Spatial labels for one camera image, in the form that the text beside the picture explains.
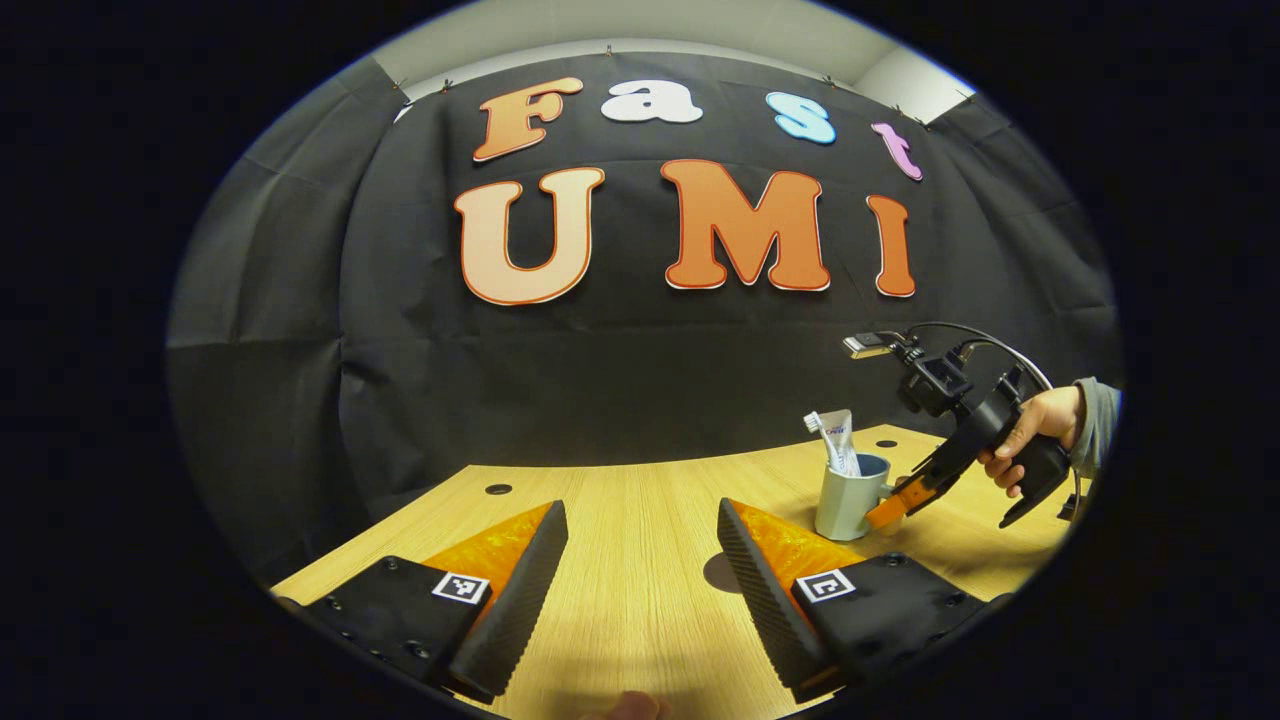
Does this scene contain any white toothpaste tube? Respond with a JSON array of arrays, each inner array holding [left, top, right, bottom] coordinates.
[[820, 409, 861, 477]]

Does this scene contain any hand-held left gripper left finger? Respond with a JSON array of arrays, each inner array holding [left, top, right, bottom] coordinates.
[[300, 500, 569, 704]]

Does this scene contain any black cable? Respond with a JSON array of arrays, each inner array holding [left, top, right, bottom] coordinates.
[[905, 320, 1057, 393]]

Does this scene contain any black backdrop cloth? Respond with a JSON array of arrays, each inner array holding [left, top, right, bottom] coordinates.
[[165, 50, 1121, 581]]

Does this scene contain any white toothbrush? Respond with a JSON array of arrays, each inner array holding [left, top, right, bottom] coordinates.
[[803, 411, 846, 473]]

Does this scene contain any light blue cup wooden handle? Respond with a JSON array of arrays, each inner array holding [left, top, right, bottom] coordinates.
[[815, 453, 893, 542]]

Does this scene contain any wooden desktop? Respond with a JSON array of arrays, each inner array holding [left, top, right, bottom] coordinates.
[[270, 424, 1096, 720]]

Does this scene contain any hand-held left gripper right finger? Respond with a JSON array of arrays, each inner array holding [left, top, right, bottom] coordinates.
[[717, 497, 991, 704]]

